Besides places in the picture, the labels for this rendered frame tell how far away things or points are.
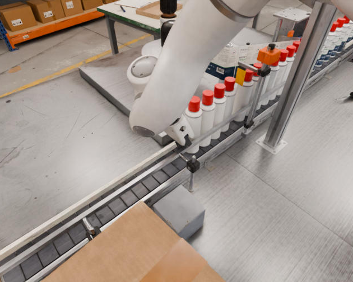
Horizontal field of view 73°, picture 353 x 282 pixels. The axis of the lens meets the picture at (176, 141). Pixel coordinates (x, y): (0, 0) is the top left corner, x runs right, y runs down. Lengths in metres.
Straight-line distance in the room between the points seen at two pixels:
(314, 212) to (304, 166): 0.18
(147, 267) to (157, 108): 0.25
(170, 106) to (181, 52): 0.09
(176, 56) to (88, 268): 0.34
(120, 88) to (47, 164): 0.44
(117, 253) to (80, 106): 0.85
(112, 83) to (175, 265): 0.93
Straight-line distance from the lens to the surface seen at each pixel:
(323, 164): 0.97
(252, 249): 0.72
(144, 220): 0.40
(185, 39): 0.39
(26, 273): 0.71
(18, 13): 4.21
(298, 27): 1.28
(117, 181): 0.71
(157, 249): 0.38
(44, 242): 0.62
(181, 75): 0.42
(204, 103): 0.71
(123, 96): 1.07
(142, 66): 0.51
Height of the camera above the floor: 1.48
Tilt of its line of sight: 46 degrees down
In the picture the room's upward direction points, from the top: straight up
